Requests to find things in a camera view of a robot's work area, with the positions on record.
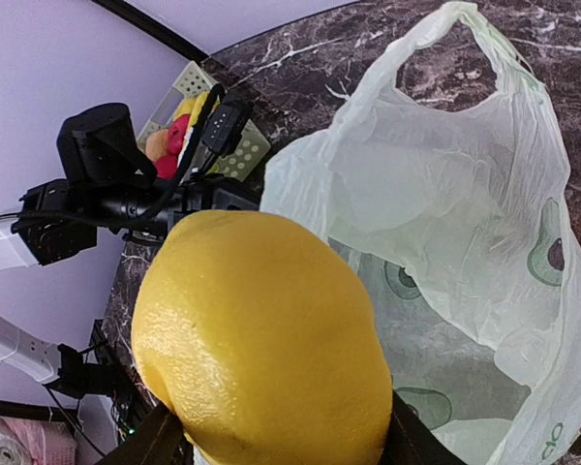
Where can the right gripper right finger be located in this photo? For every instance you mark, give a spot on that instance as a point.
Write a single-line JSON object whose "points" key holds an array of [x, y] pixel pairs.
{"points": [[410, 442]]}

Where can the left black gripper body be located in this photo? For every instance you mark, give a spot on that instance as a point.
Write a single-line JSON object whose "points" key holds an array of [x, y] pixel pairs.
{"points": [[120, 204]]}

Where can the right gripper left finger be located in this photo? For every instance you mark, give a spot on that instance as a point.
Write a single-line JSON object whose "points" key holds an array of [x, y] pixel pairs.
{"points": [[158, 440]]}

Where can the red toy apple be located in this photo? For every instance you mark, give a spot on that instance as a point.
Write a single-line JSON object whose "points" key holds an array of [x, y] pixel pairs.
{"points": [[166, 166]]}

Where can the orange toy peach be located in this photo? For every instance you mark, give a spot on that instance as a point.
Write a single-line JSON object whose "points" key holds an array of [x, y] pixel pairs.
{"points": [[156, 146]]}

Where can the red toy fruit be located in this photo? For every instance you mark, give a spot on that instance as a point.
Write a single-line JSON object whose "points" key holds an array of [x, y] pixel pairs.
{"points": [[176, 134]]}

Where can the yellow toy banana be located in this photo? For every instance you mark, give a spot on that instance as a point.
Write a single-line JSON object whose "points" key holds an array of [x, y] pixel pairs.
{"points": [[191, 107]]}

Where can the yellow toy fruit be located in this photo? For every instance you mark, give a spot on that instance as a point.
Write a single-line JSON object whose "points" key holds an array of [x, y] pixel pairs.
{"points": [[262, 340]]}

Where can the light green plastic bag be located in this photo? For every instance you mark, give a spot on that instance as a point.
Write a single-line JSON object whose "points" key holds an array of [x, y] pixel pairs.
{"points": [[457, 225]]}

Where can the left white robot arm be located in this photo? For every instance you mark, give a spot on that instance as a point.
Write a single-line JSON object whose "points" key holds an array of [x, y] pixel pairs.
{"points": [[57, 302]]}

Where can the light green perforated basket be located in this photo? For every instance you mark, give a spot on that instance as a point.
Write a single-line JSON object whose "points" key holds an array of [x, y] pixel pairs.
{"points": [[227, 142]]}

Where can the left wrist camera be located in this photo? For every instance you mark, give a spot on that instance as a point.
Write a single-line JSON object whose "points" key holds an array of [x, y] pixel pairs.
{"points": [[98, 149]]}

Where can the left black frame post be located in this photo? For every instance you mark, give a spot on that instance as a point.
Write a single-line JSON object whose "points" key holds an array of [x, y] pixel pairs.
{"points": [[153, 28]]}

